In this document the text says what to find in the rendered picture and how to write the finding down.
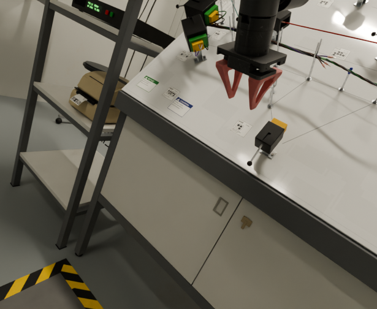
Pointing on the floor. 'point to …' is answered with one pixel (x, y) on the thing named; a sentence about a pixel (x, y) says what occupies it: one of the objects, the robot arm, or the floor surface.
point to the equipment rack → (65, 164)
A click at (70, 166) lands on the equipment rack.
